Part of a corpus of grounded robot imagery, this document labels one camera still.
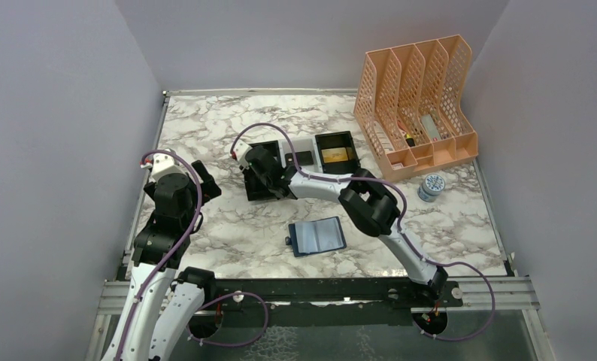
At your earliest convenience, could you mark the black white three-compartment tray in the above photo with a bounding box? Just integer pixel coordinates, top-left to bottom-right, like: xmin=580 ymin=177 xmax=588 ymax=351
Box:
xmin=242 ymin=131 xmax=361 ymax=202

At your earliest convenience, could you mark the navy blue card holder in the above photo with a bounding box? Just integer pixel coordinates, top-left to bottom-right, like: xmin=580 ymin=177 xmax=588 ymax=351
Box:
xmin=285 ymin=217 xmax=347 ymax=258

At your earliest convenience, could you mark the orange plastic file organizer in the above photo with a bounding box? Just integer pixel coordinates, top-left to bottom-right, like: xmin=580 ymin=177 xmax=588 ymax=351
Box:
xmin=353 ymin=35 xmax=479 ymax=181

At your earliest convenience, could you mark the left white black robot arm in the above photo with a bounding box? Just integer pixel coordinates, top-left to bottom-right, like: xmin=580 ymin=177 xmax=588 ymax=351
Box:
xmin=102 ymin=154 xmax=221 ymax=360

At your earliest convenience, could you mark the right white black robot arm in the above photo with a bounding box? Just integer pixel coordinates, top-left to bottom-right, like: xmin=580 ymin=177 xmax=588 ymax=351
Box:
xmin=231 ymin=144 xmax=448 ymax=301

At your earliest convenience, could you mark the black credit card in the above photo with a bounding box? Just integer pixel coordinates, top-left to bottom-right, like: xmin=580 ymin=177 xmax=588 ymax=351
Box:
xmin=295 ymin=151 xmax=314 ymax=166

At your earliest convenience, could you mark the gold credit card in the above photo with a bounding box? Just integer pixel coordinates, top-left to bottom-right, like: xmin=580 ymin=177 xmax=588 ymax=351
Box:
xmin=321 ymin=147 xmax=352 ymax=164

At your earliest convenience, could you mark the yellow black item in organizer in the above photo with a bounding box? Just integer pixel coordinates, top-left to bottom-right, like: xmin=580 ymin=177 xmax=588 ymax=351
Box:
xmin=405 ymin=133 xmax=416 ymax=147

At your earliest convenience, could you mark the small white blue jar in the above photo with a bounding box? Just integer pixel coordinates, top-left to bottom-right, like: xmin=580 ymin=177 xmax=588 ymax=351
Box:
xmin=417 ymin=174 xmax=446 ymax=202

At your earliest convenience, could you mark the grey box in organizer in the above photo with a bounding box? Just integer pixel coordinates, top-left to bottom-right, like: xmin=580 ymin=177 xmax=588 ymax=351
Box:
xmin=420 ymin=114 xmax=442 ymax=142

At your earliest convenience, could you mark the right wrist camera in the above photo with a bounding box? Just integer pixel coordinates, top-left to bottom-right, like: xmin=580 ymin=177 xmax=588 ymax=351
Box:
xmin=231 ymin=140 xmax=252 ymax=162

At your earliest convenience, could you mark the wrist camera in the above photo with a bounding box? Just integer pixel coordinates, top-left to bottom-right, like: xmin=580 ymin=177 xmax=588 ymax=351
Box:
xmin=231 ymin=140 xmax=252 ymax=162
xmin=150 ymin=153 xmax=181 ymax=182

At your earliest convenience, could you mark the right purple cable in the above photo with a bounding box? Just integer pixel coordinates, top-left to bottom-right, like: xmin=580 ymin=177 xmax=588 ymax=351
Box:
xmin=229 ymin=122 xmax=497 ymax=343

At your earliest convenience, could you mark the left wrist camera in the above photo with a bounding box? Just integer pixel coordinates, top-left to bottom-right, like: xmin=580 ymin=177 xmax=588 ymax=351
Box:
xmin=150 ymin=153 xmax=181 ymax=182

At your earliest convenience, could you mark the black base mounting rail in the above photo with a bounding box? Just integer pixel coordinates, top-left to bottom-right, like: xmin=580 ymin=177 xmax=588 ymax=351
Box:
xmin=168 ymin=267 xmax=464 ymax=313

